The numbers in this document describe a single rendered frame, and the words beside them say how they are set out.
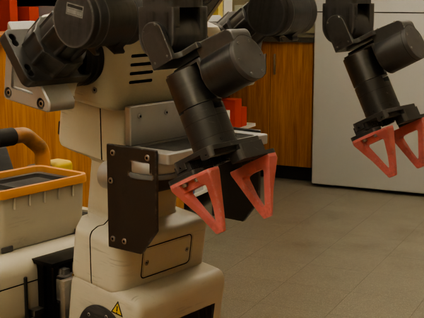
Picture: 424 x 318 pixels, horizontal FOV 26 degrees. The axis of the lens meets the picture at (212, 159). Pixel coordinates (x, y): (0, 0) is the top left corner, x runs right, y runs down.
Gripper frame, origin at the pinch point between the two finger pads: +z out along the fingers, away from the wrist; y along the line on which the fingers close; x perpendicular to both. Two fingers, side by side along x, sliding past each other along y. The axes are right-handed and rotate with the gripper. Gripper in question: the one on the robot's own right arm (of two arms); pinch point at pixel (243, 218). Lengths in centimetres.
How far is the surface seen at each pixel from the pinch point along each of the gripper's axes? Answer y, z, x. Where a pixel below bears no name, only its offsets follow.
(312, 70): 429, -97, 246
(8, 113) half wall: 97, -65, 152
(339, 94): 421, -74, 229
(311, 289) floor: 237, 26, 169
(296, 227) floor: 322, -3, 226
